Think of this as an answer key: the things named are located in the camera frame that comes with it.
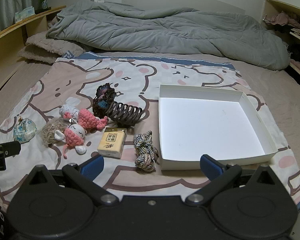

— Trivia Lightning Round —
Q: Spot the white cardboard box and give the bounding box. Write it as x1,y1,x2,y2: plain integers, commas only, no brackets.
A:
158,84,279,171

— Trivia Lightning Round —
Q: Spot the grey white crochet rabbit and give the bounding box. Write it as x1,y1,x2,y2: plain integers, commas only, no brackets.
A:
59,97,80,121

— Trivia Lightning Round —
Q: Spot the beige fuzzy blanket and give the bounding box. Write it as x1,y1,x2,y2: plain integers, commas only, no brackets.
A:
17,31,90,64

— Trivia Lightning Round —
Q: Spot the tissue box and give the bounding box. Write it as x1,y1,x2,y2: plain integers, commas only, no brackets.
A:
14,7,36,23

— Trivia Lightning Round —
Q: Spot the brown hair claw clip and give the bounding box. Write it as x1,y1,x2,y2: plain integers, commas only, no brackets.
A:
107,102,143,128

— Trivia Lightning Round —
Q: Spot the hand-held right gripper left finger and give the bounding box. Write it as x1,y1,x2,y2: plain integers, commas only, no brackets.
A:
27,154,119,207

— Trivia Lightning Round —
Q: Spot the pink crochet fish toy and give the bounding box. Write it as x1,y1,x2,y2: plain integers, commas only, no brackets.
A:
76,108,109,131

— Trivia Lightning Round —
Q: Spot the dark crochet scrunchie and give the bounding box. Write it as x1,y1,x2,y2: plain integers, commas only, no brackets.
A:
92,85,119,118

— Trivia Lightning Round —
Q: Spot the blue floral drawstring pouch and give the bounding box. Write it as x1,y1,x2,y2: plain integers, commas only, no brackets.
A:
13,116,37,144

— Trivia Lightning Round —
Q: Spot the wooden bedside shelf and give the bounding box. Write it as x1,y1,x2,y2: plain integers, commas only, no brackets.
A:
0,5,67,98

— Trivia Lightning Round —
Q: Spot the bagged jute twine bundle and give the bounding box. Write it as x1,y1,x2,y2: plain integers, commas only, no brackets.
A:
41,117,70,146

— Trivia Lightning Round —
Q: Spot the pink crochet doll white face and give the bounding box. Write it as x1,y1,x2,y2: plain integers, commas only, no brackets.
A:
54,124,88,158

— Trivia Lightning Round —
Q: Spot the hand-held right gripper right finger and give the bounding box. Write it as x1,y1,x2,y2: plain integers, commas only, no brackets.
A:
185,154,278,207

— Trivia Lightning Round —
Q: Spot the pinkish brown crumpled cloth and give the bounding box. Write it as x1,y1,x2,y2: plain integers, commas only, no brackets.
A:
264,11,300,30

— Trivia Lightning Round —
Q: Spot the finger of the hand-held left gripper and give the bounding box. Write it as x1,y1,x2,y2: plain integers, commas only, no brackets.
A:
0,141,22,157

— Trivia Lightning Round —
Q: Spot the yellow tissue pack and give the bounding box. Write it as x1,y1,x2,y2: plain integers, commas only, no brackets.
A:
97,127,127,159

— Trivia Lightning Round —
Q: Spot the braided multicolour cord bundle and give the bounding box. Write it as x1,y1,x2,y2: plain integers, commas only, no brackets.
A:
133,131,160,172

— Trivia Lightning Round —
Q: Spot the grey duvet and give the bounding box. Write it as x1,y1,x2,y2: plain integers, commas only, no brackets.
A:
47,1,290,70

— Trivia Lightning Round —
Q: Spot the grey curtain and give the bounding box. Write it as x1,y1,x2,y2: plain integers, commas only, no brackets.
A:
0,0,42,36

